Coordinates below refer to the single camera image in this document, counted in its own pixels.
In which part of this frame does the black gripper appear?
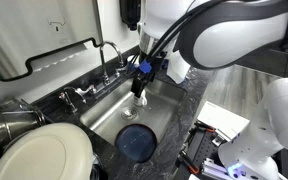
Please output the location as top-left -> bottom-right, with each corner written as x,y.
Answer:
130,70 -> 157,107

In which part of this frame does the chrome tap handle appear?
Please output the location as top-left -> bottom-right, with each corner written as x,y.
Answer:
74,84 -> 98,98
114,63 -> 132,77

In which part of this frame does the round sink drain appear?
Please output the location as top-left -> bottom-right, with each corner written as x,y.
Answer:
120,106 -> 140,122

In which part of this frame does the stainless steel sink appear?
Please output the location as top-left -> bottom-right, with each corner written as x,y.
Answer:
79,77 -> 188,158

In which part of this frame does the dark blue plate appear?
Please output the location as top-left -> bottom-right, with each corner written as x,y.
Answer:
114,123 -> 158,164

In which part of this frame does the white paper cup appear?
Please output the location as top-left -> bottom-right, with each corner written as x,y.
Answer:
166,49 -> 192,85

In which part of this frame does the chrome gooseneck faucet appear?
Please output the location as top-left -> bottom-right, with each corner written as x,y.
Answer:
93,40 -> 126,93

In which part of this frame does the orange black clamp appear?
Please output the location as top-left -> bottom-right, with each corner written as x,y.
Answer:
193,120 -> 219,135
178,149 -> 202,176

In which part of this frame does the black perforated board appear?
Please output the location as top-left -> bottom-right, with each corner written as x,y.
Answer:
175,124 -> 227,180

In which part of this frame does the white paper sheet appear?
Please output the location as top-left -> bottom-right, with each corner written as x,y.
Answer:
196,100 -> 251,140

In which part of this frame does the aluminium profile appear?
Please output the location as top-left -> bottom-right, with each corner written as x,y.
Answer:
201,157 -> 233,180

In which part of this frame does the white plate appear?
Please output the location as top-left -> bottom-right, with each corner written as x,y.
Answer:
0,122 -> 95,180

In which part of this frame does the stainless steel pot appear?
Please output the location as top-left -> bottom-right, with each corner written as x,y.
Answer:
0,97 -> 48,148

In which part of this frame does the paper towel dispenser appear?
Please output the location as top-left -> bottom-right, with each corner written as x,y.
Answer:
0,0 -> 105,83

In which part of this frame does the blue cable connector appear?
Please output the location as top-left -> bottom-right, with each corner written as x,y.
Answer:
139,59 -> 153,75

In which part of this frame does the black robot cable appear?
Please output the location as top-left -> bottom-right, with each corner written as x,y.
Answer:
143,0 -> 215,63
146,0 -> 225,61

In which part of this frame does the black wall soap dispenser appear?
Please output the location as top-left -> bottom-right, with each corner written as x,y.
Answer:
118,0 -> 142,32

